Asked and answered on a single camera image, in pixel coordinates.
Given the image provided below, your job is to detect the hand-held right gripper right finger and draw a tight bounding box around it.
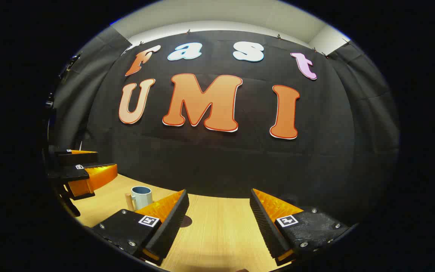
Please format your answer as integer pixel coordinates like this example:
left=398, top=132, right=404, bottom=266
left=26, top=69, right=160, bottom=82
left=250, top=189, right=350, bottom=266

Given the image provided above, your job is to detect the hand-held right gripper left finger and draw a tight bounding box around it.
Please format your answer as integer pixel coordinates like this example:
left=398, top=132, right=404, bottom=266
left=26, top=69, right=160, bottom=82
left=91, top=190, right=190, bottom=266

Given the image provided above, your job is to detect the black backdrop cloth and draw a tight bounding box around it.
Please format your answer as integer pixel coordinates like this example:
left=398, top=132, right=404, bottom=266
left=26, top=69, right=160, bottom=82
left=49, top=26, right=401, bottom=227

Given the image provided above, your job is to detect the light wooden desktop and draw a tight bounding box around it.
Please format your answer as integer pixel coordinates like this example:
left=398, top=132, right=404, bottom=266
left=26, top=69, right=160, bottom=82
left=65, top=173, right=305, bottom=272

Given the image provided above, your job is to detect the light blue cup wooden handle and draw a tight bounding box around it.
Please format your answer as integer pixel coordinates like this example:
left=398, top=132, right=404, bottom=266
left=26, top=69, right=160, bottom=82
left=125, top=186, right=153, bottom=211

